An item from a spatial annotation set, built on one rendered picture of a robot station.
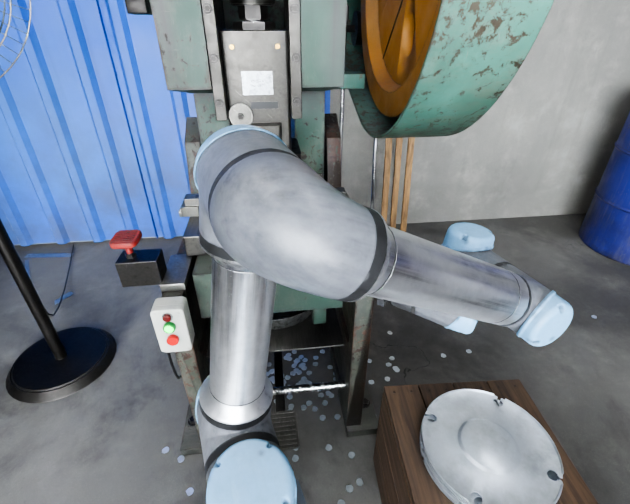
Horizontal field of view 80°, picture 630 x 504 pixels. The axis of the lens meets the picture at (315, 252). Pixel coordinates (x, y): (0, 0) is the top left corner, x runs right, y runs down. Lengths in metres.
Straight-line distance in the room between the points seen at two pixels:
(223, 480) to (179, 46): 0.80
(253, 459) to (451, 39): 0.70
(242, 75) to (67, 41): 1.49
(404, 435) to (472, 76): 0.79
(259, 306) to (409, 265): 0.21
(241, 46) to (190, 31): 0.11
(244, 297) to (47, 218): 2.29
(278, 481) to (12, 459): 1.21
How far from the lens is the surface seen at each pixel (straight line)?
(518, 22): 0.77
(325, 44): 0.92
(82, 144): 2.45
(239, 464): 0.59
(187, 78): 0.94
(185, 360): 1.11
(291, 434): 1.22
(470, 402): 1.07
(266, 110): 0.98
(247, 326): 0.50
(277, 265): 0.32
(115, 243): 0.96
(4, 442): 1.73
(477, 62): 0.78
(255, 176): 0.33
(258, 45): 0.96
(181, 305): 0.94
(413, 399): 1.08
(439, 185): 2.61
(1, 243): 1.58
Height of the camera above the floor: 1.19
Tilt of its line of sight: 32 degrees down
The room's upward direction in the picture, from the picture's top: straight up
